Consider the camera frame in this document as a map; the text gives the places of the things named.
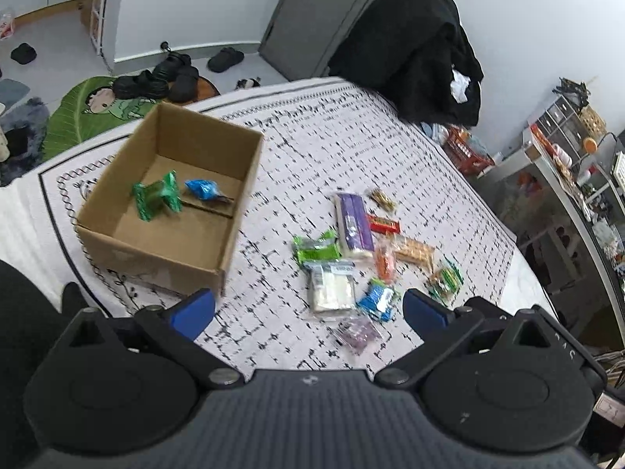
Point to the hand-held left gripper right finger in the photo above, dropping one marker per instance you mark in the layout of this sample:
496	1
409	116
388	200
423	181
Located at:
425	308

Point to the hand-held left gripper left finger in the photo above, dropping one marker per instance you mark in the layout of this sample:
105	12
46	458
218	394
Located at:
193	310

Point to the small blue snack packet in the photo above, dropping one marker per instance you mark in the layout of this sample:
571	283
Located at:
377	300

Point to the small purple snack packet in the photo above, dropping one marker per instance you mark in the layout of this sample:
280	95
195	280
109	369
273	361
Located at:
359	332

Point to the light green snack packet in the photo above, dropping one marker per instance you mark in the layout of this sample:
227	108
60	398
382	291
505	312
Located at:
317	249

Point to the brown cardboard box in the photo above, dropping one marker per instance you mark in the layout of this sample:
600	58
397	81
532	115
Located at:
185	129

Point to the green brown snack packet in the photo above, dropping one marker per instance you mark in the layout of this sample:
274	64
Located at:
444	281

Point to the clear cracker packet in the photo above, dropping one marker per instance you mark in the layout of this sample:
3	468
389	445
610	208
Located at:
415	251

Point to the orange snack packet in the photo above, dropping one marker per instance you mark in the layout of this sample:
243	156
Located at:
384	261

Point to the red snack bar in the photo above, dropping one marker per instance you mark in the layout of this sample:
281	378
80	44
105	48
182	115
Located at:
383	224

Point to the clear white snack packet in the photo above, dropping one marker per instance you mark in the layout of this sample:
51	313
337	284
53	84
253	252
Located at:
329	290

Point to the purple white long packet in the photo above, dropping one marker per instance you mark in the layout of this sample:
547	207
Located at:
354	224

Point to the small gold snack packet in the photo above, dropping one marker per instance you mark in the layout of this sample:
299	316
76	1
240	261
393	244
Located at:
382	199

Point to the dark green snack packet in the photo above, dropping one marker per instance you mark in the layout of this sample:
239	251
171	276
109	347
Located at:
156	195

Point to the blue candy packet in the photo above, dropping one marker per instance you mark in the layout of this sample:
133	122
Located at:
202	189

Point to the red plastic basket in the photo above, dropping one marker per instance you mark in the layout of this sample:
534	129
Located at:
466	154

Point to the blue white packet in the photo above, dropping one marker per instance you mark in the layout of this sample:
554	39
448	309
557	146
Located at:
433	132

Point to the white shelving unit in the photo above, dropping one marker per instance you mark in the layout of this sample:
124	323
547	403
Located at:
576	205

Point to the white cloth piece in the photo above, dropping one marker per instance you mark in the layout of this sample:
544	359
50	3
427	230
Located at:
459	87

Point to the black chunky shoe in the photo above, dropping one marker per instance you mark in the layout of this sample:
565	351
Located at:
172	66
184	85
139	87

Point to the grey drawer organizer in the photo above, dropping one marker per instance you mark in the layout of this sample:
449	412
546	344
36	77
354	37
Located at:
556	119

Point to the green leaf cartoon rug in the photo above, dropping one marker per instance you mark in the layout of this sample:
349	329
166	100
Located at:
68	117

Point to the grey white sneaker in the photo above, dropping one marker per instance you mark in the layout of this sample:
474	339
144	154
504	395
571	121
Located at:
249	83

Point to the grey fluffy rug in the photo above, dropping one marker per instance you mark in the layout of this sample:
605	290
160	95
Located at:
34	122

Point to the wicker basket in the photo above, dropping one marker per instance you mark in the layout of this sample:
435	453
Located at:
593	121

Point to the black slipper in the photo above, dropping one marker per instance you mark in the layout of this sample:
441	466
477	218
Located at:
23	53
225	59

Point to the black coat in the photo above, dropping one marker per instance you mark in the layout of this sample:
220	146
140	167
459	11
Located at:
405	49

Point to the dark spiky ornament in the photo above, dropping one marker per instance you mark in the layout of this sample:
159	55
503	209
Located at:
573	90

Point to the black door stopper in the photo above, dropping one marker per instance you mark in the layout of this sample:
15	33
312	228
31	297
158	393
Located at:
166	47

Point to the grey floor mat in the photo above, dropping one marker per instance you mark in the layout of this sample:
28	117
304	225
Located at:
12	92

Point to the grey door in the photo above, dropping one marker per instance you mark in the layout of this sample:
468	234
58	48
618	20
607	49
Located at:
312	10

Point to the pack of water bottles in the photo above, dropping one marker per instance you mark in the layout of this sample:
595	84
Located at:
6	23

